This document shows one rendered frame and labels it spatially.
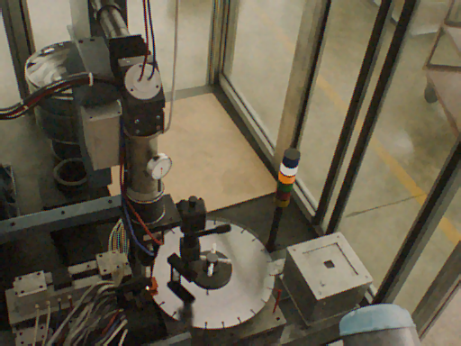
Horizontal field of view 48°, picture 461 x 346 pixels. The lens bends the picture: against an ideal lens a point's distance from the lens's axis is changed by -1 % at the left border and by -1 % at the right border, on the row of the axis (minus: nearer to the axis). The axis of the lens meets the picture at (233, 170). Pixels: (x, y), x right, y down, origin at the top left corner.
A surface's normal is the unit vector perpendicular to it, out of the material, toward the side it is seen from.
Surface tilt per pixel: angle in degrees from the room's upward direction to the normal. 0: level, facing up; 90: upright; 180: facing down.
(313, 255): 0
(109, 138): 90
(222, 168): 0
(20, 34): 90
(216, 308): 0
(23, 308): 90
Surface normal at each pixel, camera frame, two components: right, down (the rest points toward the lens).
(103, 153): 0.39, 0.67
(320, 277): 0.10, -0.71
